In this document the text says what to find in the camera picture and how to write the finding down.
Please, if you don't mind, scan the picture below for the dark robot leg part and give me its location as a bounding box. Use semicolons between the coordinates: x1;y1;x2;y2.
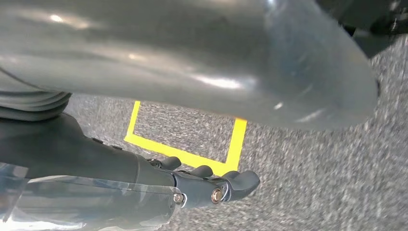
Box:
315;0;408;59

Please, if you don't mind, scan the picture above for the yellow floor tape square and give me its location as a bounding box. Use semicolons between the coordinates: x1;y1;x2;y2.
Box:
123;100;248;177

